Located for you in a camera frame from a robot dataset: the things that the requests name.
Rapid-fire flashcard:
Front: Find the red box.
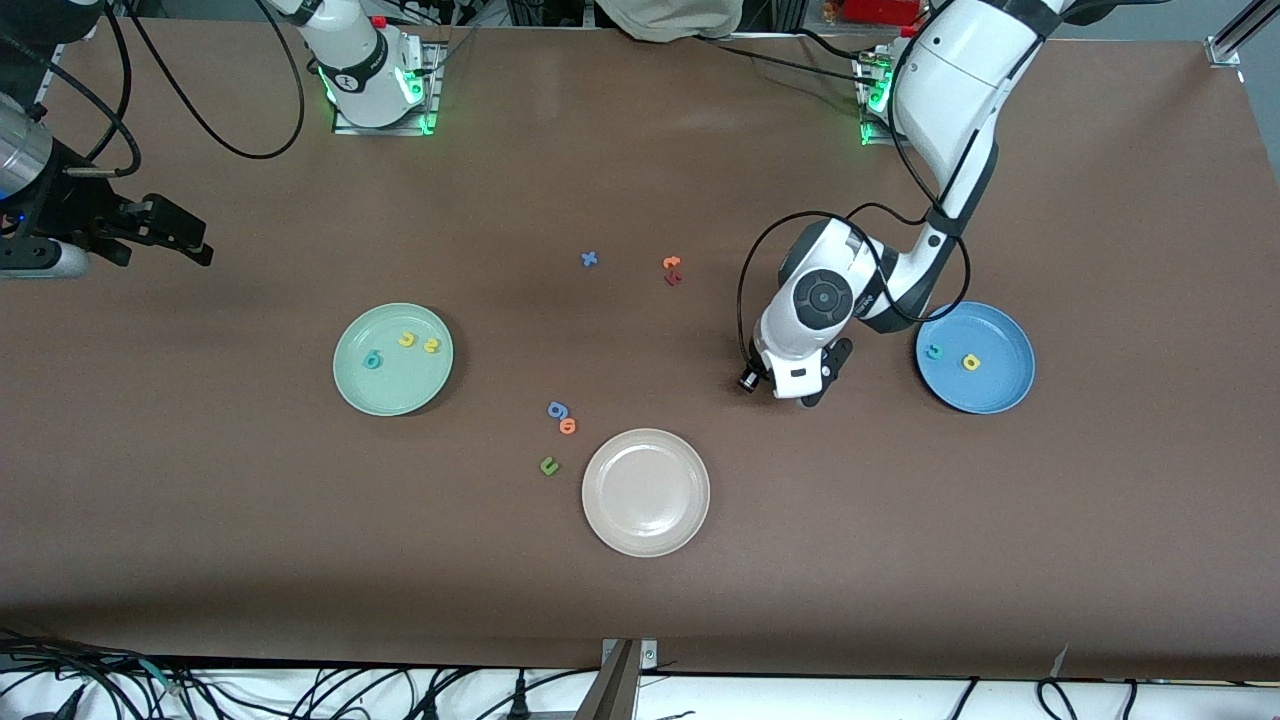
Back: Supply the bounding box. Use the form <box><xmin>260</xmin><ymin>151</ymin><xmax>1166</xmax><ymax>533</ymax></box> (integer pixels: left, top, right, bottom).
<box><xmin>840</xmin><ymin>0</ymin><xmax>923</xmax><ymax>26</ymax></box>

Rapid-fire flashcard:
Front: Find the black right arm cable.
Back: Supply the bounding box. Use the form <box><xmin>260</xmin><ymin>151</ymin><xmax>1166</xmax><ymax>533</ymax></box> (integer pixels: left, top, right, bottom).
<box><xmin>0</xmin><ymin>0</ymin><xmax>307</xmax><ymax>179</ymax></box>

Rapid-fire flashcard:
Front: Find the person in beige clothing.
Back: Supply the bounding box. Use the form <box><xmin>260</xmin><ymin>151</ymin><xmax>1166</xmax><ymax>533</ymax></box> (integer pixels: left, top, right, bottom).
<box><xmin>595</xmin><ymin>0</ymin><xmax>741</xmax><ymax>43</ymax></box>

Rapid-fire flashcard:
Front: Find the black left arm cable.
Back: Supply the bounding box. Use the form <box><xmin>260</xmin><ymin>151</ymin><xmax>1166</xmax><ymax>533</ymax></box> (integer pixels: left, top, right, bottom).
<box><xmin>736</xmin><ymin>203</ymin><xmax>972</xmax><ymax>373</ymax></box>

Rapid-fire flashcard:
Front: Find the aluminium camera post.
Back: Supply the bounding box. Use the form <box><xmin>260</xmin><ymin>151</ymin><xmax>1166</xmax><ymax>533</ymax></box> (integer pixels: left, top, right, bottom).
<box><xmin>575</xmin><ymin>638</ymin><xmax>659</xmax><ymax>720</ymax></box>

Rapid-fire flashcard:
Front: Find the green plate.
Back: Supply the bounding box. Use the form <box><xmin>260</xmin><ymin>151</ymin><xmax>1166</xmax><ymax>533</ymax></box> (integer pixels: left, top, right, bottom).
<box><xmin>333</xmin><ymin>303</ymin><xmax>455</xmax><ymax>417</ymax></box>

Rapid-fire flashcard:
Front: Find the aluminium frame profile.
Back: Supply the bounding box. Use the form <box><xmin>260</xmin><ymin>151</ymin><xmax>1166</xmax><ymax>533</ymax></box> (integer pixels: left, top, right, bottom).
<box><xmin>1205</xmin><ymin>0</ymin><xmax>1280</xmax><ymax>66</ymax></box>

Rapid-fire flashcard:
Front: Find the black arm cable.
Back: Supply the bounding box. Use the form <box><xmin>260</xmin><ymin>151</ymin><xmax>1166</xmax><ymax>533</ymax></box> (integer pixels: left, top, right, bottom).
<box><xmin>0</xmin><ymin>0</ymin><xmax>307</xmax><ymax>179</ymax></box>
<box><xmin>736</xmin><ymin>203</ymin><xmax>972</xmax><ymax>373</ymax></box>

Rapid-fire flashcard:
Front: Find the thick black cable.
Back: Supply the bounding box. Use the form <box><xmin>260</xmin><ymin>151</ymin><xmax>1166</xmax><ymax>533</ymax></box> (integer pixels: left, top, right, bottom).
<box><xmin>0</xmin><ymin>628</ymin><xmax>171</xmax><ymax>681</ymax></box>

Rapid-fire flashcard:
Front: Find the beige plate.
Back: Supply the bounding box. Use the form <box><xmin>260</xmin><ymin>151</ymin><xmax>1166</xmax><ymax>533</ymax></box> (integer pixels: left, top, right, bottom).
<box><xmin>581</xmin><ymin>428</ymin><xmax>711</xmax><ymax>558</ymax></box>

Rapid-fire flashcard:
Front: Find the thin black power cable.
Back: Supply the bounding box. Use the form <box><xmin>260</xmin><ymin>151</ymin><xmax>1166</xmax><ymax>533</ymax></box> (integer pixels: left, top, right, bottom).
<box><xmin>712</xmin><ymin>40</ymin><xmax>867</xmax><ymax>79</ymax></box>

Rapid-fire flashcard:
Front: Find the blue plate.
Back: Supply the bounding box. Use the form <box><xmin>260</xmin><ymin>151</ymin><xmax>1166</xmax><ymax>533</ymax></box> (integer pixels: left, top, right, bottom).
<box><xmin>915</xmin><ymin>301</ymin><xmax>1037</xmax><ymax>415</ymax></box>

